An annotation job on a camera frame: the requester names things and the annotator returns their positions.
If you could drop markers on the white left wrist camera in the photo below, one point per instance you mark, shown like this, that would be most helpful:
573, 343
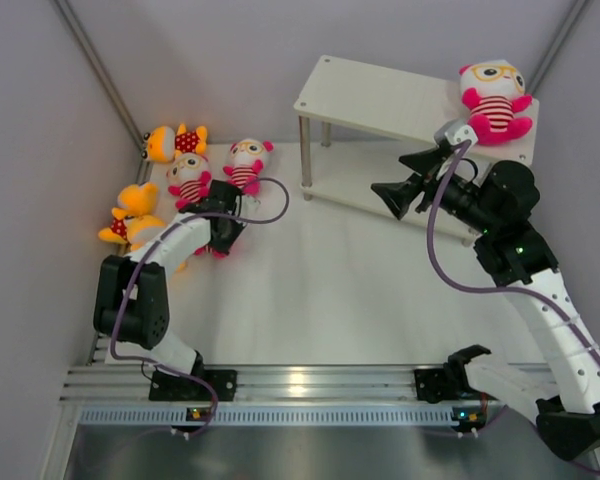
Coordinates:
249, 206

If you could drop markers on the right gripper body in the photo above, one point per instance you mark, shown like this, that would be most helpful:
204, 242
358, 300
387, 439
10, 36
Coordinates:
459, 196

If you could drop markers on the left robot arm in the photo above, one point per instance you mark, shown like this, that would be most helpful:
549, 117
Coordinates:
132, 300

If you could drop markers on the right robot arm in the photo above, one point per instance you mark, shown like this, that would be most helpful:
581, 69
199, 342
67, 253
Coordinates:
565, 412

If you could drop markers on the aluminium left frame rail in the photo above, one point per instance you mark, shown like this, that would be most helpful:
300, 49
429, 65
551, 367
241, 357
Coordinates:
120, 240

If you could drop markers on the white slotted cable duct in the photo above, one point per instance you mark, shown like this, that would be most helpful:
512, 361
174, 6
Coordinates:
275, 416

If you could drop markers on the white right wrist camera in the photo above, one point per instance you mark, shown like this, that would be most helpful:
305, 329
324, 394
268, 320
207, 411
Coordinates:
456, 135

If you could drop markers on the white two-tier shelf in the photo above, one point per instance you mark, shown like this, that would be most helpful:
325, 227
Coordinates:
356, 119

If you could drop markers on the orange plush left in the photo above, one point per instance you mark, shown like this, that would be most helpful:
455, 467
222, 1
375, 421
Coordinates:
130, 220

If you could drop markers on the orange plush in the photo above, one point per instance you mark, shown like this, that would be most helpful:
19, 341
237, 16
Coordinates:
164, 144
130, 220

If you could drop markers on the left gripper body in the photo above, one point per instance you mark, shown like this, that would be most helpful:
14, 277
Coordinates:
222, 242

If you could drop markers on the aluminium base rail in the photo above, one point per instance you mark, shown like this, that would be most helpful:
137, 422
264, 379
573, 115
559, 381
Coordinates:
131, 384

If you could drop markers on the pink panda plush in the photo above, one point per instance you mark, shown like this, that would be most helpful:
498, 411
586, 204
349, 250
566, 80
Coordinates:
189, 179
494, 92
246, 160
215, 250

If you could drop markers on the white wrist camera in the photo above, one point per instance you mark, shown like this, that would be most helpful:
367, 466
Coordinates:
456, 135
249, 206

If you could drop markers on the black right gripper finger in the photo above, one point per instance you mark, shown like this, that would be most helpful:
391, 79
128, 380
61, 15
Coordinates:
398, 196
423, 162

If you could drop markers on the orange plush rear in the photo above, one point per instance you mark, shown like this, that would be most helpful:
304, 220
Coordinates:
164, 144

